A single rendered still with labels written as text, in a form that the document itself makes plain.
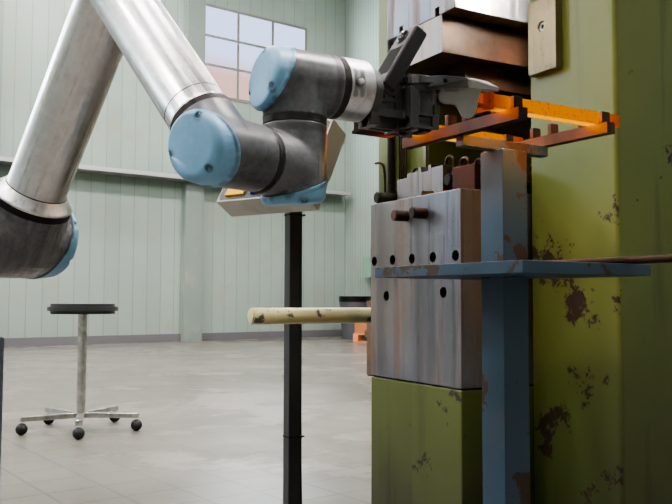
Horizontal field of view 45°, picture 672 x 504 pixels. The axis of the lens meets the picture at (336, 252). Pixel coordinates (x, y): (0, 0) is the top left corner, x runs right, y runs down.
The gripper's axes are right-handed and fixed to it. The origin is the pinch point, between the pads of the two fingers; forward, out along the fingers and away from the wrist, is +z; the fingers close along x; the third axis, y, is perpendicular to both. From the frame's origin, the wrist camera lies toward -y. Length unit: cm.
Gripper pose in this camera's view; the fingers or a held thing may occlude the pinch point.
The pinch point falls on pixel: (467, 95)
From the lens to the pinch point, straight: 135.3
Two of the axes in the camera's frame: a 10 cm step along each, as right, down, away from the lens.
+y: 0.0, 10.0, -0.6
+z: 8.6, 0.3, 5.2
